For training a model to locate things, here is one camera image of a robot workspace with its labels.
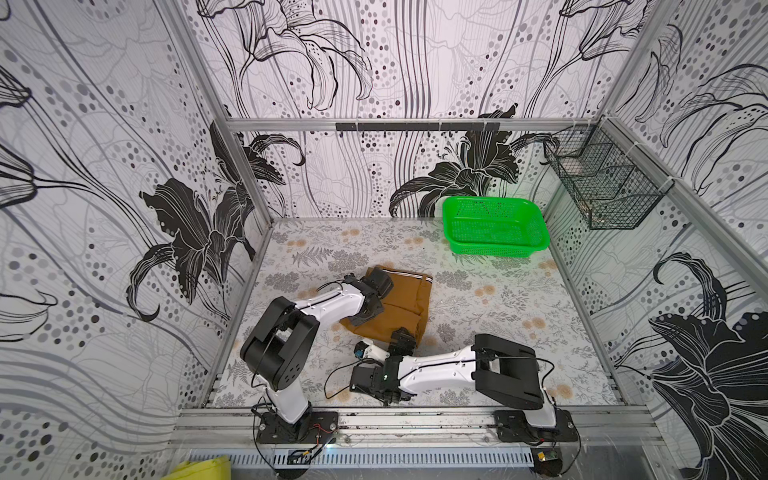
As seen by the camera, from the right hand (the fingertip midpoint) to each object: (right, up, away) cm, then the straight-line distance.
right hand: (402, 342), depth 86 cm
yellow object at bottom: (-40, -19, -23) cm, 50 cm away
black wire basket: (+64, +47, +2) cm, 79 cm away
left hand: (-10, +5, +7) cm, 13 cm away
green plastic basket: (+38, +36, +32) cm, 62 cm away
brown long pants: (+1, +10, +3) cm, 10 cm away
